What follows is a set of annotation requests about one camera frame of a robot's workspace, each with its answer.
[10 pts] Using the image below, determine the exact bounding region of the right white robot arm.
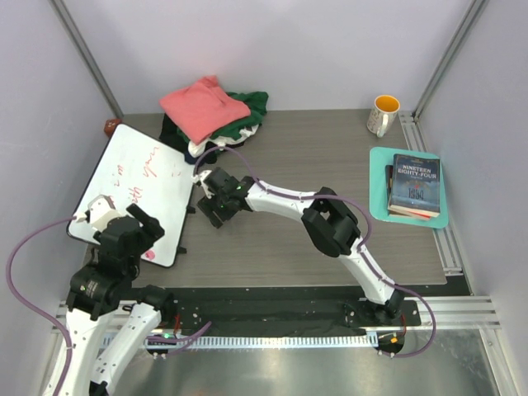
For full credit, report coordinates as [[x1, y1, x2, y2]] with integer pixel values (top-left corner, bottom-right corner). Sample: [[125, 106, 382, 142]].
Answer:
[[192, 167, 404, 326]]

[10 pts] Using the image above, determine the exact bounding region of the black t shirt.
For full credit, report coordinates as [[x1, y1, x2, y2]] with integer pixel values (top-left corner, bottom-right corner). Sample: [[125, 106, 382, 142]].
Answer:
[[159, 114, 245, 165]]

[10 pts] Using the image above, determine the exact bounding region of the red cube eraser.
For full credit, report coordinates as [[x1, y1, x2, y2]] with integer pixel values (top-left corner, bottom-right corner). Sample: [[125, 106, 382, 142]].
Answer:
[[103, 119, 122, 137]]

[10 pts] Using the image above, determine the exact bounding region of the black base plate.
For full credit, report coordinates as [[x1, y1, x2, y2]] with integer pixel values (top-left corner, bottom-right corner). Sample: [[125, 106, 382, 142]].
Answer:
[[135, 284, 418, 336]]

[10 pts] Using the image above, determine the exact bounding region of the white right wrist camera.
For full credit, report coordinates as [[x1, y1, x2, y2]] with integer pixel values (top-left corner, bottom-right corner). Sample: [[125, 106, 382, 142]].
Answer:
[[191, 170, 215, 199]]

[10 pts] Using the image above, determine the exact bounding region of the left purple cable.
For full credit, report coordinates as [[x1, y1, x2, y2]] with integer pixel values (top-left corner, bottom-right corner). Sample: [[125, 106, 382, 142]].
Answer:
[[7, 215, 83, 396]]

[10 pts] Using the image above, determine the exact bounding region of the yellow white mug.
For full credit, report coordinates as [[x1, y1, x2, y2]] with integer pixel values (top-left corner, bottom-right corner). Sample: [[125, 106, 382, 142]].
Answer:
[[366, 95, 400, 138]]

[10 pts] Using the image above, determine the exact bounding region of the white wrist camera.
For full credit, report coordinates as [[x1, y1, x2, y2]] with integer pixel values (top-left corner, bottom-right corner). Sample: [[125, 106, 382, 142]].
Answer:
[[191, 170, 215, 199], [74, 195, 123, 232]]

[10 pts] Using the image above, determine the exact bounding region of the teal tray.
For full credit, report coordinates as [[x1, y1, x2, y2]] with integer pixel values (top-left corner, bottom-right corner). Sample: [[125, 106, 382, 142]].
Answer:
[[369, 147, 449, 229]]

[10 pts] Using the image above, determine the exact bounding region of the white slotted cable duct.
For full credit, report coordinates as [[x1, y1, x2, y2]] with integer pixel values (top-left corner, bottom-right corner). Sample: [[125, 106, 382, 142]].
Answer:
[[102, 333, 379, 350]]

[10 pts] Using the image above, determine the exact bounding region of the green t shirt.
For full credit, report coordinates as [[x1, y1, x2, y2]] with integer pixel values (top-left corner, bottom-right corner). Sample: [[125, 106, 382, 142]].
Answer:
[[177, 90, 270, 144]]

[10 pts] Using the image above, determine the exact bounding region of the pink t shirt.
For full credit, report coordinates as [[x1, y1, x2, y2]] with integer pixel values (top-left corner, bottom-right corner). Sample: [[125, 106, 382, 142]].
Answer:
[[158, 74, 252, 145]]

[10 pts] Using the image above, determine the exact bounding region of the blue 1984 book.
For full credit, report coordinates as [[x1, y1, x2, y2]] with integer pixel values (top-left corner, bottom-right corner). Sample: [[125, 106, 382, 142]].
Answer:
[[389, 153, 441, 217]]

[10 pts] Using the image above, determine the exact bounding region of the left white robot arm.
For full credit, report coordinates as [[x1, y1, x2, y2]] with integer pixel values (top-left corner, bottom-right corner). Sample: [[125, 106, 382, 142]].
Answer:
[[44, 204, 176, 395]]

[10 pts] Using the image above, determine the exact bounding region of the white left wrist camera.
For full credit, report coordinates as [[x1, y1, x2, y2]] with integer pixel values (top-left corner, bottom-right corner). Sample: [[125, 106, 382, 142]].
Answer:
[[74, 195, 123, 232]]

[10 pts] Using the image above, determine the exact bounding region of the white t shirt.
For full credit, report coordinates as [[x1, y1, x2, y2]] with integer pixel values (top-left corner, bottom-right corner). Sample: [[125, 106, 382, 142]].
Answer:
[[187, 125, 260, 158]]

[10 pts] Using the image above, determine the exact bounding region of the white dry-erase board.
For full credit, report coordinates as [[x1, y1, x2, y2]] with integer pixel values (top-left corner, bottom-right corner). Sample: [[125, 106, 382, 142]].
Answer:
[[76, 124, 193, 267]]

